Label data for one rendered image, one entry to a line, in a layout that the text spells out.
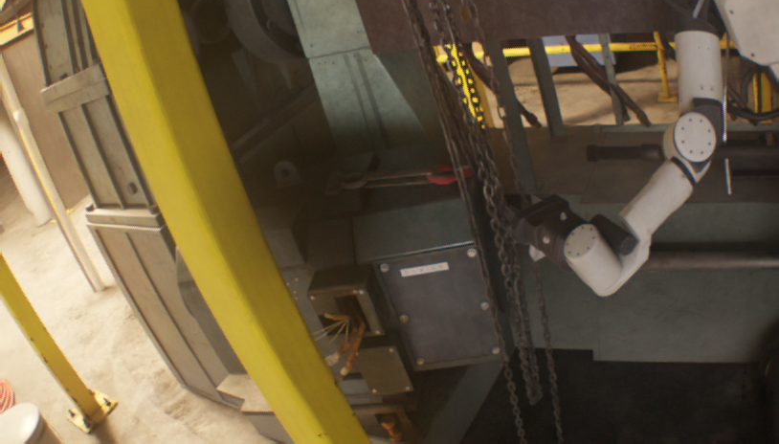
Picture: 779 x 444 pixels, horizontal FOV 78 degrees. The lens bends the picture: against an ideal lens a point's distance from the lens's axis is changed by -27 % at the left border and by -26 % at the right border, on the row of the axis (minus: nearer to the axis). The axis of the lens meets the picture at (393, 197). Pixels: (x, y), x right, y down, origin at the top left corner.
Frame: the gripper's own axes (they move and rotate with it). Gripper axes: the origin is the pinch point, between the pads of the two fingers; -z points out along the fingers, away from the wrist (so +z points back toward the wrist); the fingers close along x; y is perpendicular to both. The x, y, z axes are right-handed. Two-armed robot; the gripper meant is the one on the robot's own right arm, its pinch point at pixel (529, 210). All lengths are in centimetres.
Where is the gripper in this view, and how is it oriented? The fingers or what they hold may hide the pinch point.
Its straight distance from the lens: 115.4
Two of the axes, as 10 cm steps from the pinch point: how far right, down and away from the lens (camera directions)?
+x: 9.0, -3.9, 1.8
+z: 3.2, 3.4, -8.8
